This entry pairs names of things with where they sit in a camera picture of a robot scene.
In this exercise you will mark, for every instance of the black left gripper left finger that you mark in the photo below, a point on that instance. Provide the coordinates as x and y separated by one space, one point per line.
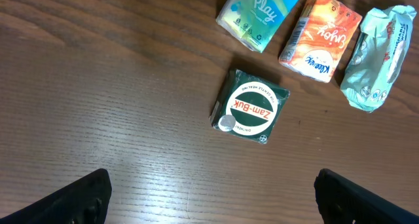
84 201

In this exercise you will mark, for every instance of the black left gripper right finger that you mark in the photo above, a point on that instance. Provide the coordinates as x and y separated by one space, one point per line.
340 200

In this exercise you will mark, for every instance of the mint green wipes pack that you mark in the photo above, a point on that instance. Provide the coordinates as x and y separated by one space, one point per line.
378 56

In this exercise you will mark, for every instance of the orange tissue pack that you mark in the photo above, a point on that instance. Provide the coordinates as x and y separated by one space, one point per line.
319 39

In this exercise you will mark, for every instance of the teal tissue pack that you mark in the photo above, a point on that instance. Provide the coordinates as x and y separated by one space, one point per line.
254 22

